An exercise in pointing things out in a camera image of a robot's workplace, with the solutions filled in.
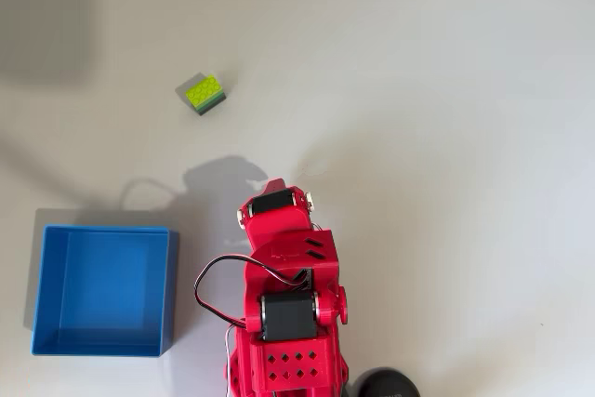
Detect black red white servo cable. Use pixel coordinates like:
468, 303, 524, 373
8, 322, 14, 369
193, 255, 313, 329

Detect black gooseneck stand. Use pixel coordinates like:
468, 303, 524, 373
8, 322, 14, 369
355, 367, 422, 397

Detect blue plastic bin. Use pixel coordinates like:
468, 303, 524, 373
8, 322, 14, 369
30, 224, 180, 359

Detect thin white cable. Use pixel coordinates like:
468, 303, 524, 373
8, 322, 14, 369
224, 322, 236, 397

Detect green lego brick stack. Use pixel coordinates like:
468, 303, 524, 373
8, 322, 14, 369
184, 73, 229, 118

